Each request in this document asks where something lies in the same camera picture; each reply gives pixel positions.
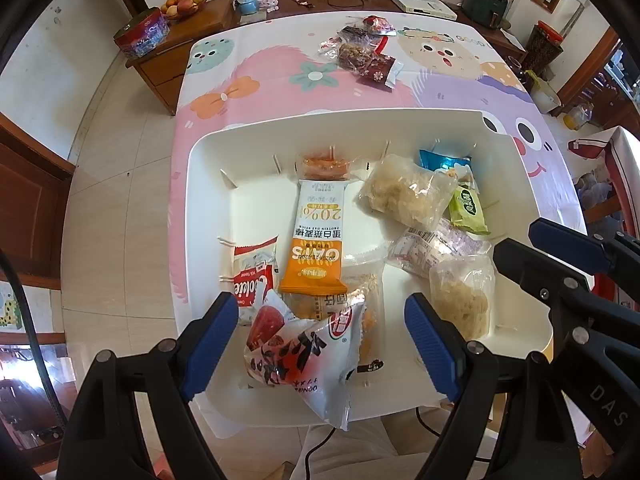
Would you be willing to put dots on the dark jar red lid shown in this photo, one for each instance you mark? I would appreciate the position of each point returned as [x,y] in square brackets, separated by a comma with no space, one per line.
[545,47]

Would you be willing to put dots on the clear packet purple white label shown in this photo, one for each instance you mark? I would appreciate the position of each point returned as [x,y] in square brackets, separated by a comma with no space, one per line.
[425,247]

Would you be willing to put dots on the dark brown snack packet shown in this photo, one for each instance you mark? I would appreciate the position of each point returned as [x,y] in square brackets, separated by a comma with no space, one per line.
[352,34]

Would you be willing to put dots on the clear rice cracker packet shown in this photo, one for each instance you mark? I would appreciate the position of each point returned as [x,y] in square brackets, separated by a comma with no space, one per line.
[462,295]
[405,190]

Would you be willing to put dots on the white set-top box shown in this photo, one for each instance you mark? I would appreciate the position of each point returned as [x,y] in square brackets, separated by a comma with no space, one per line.
[422,4]

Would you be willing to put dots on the red apple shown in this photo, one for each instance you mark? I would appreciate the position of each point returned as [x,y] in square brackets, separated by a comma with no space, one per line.
[185,1]

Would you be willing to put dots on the yellow plastic bottle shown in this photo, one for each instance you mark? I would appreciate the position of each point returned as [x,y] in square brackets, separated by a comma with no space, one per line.
[577,117]

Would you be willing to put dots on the decorated tin box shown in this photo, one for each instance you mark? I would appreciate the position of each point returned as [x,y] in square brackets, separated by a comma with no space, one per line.
[142,35]

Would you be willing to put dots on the blue snow globe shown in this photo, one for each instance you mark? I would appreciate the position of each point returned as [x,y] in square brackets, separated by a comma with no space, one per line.
[247,1]

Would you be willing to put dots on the wooden sideboard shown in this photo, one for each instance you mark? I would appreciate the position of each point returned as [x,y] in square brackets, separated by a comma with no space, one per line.
[165,67]

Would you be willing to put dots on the wooden door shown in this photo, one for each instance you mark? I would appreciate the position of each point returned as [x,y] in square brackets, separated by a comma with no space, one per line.
[30,205]

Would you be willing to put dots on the white bucket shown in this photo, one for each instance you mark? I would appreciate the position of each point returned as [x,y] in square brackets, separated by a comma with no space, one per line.
[542,94]

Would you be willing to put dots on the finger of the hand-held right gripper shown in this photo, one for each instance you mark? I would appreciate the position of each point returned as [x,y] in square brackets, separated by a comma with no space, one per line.
[560,237]
[525,265]

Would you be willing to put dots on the white orange oat bar packet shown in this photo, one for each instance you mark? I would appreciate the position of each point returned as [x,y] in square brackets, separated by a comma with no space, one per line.
[312,240]

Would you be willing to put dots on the clear packet orange snack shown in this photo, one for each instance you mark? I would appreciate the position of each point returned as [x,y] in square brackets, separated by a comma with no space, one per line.
[369,320]

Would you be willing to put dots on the green snack packet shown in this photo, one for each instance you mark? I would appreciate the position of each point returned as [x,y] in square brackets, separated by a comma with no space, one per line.
[467,210]

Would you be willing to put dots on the dark red flowered snack packet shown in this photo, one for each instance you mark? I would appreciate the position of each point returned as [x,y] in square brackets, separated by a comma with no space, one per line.
[380,69]

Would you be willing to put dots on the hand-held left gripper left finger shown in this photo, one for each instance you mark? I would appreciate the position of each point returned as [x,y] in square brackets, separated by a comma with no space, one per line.
[210,345]

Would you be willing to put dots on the red white cookie packet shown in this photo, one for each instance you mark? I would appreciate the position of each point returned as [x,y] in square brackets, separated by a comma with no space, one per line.
[255,280]

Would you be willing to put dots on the white plastic tray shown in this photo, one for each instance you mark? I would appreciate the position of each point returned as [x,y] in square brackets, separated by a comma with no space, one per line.
[280,150]

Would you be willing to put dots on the fruit bowl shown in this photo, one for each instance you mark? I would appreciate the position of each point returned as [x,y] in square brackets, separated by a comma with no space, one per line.
[195,10]

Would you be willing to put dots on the large white snack bag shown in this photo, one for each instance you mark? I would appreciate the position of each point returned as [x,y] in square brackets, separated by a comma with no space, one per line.
[310,360]

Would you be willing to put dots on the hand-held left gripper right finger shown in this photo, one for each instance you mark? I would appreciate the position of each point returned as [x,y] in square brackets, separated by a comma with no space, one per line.
[430,345]

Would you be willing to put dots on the person's light trousers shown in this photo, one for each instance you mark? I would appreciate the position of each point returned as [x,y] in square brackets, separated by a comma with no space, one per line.
[370,450]

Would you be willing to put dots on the red white chair cover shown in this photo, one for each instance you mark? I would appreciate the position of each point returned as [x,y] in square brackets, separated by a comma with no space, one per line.
[622,180]

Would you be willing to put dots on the pink printed tablecloth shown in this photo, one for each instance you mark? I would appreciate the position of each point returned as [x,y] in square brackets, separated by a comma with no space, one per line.
[260,75]

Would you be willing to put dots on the orange fruit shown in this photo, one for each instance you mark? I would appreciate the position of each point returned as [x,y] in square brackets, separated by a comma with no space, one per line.
[169,9]

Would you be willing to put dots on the blue snack packet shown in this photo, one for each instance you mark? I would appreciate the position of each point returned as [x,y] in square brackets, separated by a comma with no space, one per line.
[440,160]

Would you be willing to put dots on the pink ornament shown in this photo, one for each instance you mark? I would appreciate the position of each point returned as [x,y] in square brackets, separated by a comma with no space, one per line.
[269,1]

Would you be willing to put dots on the dark grey air fryer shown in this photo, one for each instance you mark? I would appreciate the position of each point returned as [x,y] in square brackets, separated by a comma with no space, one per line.
[484,4]

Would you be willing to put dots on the clear packet red print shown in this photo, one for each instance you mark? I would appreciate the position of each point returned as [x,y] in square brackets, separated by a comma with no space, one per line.
[331,47]

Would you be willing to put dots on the orange red snack packet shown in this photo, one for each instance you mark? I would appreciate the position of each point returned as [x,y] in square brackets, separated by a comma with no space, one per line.
[324,167]

